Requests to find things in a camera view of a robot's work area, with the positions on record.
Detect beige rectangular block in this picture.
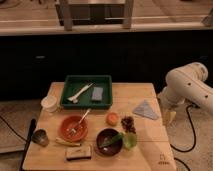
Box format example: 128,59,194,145
65,146,92,161

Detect black cable right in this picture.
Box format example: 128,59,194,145
170,104,197,171

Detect grey sponge block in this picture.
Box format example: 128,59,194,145
92,87,103,101

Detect dark red dried fruit pile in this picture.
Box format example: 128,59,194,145
121,116,136,133

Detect white chair frame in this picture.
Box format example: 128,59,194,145
55,0,134,31

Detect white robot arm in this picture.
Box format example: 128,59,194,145
157,62,213,126

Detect dark metal cup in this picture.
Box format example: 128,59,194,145
32,129,49,147

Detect green leaf vegetable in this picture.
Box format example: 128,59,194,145
99,133,124,148

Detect dark brown bowl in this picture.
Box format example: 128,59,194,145
96,128,123,156

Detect grey towel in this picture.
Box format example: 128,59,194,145
133,100,159,120

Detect yellow banana piece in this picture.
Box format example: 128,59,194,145
55,137,81,147

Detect white cup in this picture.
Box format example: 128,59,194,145
41,95,57,113

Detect green plastic tray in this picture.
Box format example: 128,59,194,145
60,75,113,109

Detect orange bowl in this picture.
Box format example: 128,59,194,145
58,115,88,142

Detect silver spoon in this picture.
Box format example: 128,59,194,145
70,108,91,133

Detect small orange cup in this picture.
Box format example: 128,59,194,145
106,112,119,126

